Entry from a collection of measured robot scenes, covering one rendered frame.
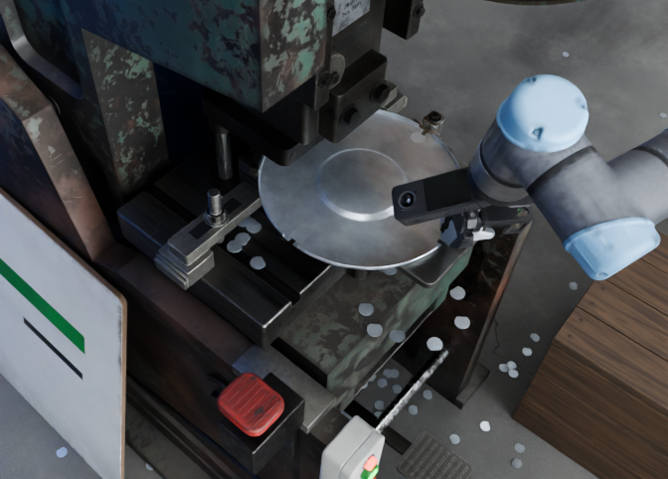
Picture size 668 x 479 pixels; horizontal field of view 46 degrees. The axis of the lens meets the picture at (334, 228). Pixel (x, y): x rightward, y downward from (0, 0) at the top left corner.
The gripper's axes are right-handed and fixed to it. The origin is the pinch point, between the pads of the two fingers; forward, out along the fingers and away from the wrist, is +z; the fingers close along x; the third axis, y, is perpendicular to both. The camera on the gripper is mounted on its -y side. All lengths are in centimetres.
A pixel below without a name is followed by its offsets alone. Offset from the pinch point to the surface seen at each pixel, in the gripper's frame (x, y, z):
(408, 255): -2.7, -5.0, 0.5
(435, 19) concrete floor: 117, 43, 124
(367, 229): 1.9, -9.8, 1.7
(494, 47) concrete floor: 102, 59, 119
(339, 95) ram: 13.3, -14.0, -14.4
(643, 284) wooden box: 2, 52, 48
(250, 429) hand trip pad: -23.4, -27.1, -4.1
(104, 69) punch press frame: 23.2, -42.6, -6.2
